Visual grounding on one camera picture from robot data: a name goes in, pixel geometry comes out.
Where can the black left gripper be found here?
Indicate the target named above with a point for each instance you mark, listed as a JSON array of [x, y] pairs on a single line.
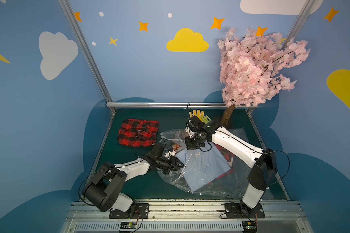
[[171, 164]]

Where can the yellow dotted work glove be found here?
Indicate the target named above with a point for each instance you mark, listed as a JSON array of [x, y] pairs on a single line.
[[198, 113]]

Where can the left green circuit board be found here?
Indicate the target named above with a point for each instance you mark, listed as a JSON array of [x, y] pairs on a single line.
[[128, 226]]

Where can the green toy garden rake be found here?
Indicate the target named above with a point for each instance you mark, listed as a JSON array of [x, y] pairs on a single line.
[[206, 119]]

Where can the green circuit board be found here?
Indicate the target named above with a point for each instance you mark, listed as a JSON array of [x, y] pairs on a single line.
[[249, 227], [128, 226]]

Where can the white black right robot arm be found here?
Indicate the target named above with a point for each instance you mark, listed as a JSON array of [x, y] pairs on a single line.
[[263, 163]]

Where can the aluminium back frame rail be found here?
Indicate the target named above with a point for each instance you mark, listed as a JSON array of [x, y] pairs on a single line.
[[165, 105]]

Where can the red tan plaid shirt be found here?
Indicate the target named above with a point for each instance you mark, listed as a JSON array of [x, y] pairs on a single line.
[[178, 145]]

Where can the pink cherry blossom tree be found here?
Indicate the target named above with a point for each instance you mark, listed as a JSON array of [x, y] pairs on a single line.
[[251, 65]]

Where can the left aluminium corner post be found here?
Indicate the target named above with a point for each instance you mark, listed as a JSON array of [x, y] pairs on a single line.
[[73, 22]]

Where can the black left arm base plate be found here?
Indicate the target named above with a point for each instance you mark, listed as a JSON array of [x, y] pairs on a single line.
[[134, 211]]

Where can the right green circuit board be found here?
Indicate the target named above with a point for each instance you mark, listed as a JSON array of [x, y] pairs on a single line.
[[249, 227]]

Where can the red black plaid shirt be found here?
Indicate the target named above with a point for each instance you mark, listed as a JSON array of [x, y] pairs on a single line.
[[138, 133], [226, 154]]

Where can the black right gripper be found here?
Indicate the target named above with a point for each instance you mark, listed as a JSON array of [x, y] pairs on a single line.
[[192, 142]]

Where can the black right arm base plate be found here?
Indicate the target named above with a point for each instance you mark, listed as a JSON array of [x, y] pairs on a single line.
[[235, 210]]

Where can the light blue shirt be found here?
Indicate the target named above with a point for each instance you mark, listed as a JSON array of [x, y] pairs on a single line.
[[200, 168]]

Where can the aluminium front rail platform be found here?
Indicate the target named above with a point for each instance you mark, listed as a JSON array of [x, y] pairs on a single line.
[[189, 216]]

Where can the aluminium corner post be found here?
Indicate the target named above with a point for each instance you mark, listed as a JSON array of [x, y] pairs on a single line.
[[73, 22], [303, 9]]

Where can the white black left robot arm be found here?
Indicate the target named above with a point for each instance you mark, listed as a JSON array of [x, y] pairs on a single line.
[[103, 187]]

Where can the clear plastic vacuum bag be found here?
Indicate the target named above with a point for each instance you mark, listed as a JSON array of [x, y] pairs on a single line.
[[233, 185]]

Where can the right aluminium corner post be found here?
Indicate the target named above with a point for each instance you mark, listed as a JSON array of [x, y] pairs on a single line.
[[303, 9]]

